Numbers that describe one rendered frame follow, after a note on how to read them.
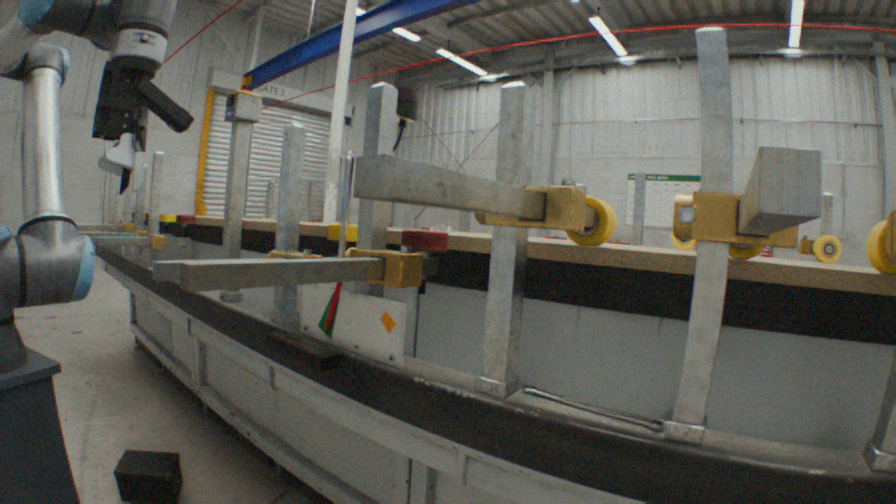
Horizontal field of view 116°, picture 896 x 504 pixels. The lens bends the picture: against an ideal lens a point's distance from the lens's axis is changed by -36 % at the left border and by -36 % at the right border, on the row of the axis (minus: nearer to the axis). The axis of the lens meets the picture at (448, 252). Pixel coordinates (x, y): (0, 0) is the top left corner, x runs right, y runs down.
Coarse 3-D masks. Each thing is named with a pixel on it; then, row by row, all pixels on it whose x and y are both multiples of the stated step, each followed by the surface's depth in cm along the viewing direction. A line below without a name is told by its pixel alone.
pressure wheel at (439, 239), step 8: (408, 232) 72; (416, 232) 71; (424, 232) 71; (432, 232) 71; (440, 232) 72; (408, 240) 72; (416, 240) 71; (424, 240) 71; (432, 240) 71; (440, 240) 72; (416, 248) 71; (424, 248) 71; (432, 248) 71; (440, 248) 72; (424, 256) 74; (424, 280) 75; (424, 288) 75
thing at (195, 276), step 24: (192, 264) 41; (216, 264) 43; (240, 264) 46; (264, 264) 48; (288, 264) 51; (312, 264) 54; (336, 264) 57; (360, 264) 61; (432, 264) 74; (192, 288) 41; (216, 288) 43; (240, 288) 46
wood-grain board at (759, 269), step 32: (256, 224) 123; (320, 224) 123; (352, 224) 208; (544, 256) 70; (576, 256) 67; (608, 256) 64; (640, 256) 61; (672, 256) 58; (832, 288) 44; (864, 288) 41
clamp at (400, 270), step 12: (348, 252) 71; (360, 252) 68; (372, 252) 66; (384, 252) 65; (396, 252) 67; (384, 264) 65; (396, 264) 63; (408, 264) 64; (420, 264) 66; (384, 276) 65; (396, 276) 64; (408, 276) 64; (420, 276) 67
